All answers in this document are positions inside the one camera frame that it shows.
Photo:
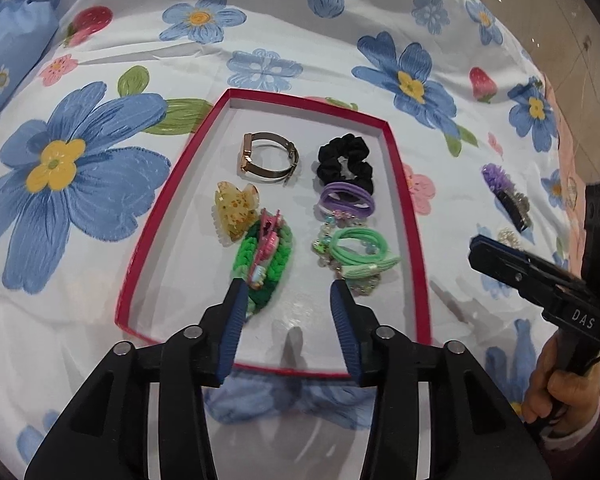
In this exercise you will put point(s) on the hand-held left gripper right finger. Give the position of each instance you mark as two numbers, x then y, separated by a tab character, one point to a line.
347	335

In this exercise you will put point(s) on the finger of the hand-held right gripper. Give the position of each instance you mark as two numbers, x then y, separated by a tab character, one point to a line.
530	261
510	272

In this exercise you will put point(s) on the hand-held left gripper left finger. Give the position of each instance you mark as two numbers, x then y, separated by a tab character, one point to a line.
230	330

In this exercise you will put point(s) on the red shallow box tray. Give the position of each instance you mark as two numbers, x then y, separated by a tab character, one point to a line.
300	310

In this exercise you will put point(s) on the pink hair clip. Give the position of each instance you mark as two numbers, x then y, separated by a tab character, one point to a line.
265	245

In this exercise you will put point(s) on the yellow hair claw clip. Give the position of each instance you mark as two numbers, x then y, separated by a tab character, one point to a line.
230	210

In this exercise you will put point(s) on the gold wrist watch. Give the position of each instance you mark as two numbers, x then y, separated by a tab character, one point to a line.
247	157

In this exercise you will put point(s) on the black scrunchie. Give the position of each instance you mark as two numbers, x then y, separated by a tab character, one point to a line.
330	155

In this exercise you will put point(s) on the person's right forearm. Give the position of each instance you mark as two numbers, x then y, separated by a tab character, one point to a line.
580	450

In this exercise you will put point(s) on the person's right hand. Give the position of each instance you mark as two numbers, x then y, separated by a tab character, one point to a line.
550	375

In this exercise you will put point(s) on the black rhinestone hair clip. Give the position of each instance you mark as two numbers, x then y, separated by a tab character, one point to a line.
515	210

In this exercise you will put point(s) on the pink printed blanket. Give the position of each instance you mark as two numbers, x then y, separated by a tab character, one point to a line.
567	210

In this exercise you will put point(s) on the purple scrunchie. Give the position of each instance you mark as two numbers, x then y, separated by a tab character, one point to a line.
497	177

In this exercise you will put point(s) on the blue floral pillow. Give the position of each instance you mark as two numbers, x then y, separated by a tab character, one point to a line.
15	55

